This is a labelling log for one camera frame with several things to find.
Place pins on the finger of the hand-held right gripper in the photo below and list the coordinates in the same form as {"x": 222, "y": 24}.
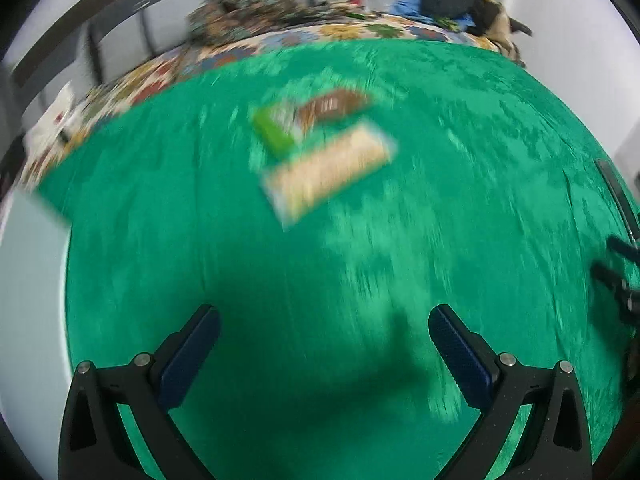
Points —
{"x": 610, "y": 276}
{"x": 625, "y": 246}

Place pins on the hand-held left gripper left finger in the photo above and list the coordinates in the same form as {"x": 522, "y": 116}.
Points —
{"x": 192, "y": 360}

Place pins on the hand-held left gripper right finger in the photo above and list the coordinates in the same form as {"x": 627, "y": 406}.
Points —
{"x": 457, "y": 360}

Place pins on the beige cracker packet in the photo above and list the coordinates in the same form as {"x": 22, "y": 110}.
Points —
{"x": 330, "y": 172}

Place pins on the green white snack packet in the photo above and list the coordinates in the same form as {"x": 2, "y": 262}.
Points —
{"x": 275, "y": 132}

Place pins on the brown gold-edged snack packet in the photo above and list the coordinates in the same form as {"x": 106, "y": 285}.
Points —
{"x": 335, "y": 105}

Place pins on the green floral blanket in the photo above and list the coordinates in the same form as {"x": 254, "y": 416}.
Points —
{"x": 320, "y": 260}

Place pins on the beige patterned garment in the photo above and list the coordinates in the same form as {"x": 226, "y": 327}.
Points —
{"x": 495, "y": 25}

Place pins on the white plastic bag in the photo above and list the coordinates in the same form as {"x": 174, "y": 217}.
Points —
{"x": 52, "y": 115}

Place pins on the colourful floral bedsheet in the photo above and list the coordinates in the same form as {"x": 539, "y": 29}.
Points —
{"x": 150, "y": 75}

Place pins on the blue cloth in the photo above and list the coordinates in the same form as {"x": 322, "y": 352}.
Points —
{"x": 407, "y": 7}

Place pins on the dark patterned cloth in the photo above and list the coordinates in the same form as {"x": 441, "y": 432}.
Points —
{"x": 250, "y": 15}

